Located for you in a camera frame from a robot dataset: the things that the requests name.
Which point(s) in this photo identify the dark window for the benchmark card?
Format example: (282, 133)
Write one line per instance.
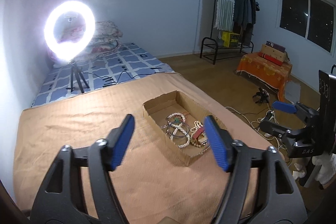
(310, 19)

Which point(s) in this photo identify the yellow box on rack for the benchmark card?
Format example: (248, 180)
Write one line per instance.
(230, 39)

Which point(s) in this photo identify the red strap wristwatch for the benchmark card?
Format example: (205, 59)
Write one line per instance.
(199, 133)

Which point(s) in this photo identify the blue checkered bed sheet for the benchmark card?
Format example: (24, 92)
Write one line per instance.
(129, 62)

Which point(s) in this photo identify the stacked boxes on table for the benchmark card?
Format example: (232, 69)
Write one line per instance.
(273, 52)

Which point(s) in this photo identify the dark hanging clothes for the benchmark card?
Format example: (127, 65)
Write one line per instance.
(245, 19)

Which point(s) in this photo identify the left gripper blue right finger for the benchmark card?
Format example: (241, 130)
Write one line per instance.
(220, 142)

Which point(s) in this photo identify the small cream pearl strand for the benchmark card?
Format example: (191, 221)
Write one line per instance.
(197, 125)

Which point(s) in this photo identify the white striped hanging cloth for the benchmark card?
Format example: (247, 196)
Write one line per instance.
(224, 17)

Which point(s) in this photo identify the blue bangle with pearl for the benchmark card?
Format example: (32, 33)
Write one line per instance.
(175, 130)

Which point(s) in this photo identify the ring light on tripod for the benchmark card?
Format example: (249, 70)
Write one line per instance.
(70, 14)

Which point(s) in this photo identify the folded floral quilt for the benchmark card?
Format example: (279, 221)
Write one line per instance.
(105, 40)

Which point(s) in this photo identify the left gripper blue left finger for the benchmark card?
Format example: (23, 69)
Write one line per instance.
(118, 141)

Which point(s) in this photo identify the brown cardboard tray box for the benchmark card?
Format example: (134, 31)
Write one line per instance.
(159, 110)

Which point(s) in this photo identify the red cord jade pendant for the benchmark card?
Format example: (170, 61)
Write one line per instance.
(180, 118)

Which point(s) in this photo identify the orange cloth covered table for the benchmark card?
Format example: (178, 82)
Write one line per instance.
(271, 74)

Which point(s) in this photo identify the black clothes rack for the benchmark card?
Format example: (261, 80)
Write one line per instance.
(212, 46)

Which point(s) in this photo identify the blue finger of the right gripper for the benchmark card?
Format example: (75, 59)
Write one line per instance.
(306, 114)

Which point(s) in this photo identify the white power strip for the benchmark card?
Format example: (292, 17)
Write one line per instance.
(268, 116)

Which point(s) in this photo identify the black clamp on floor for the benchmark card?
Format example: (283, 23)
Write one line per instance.
(261, 96)

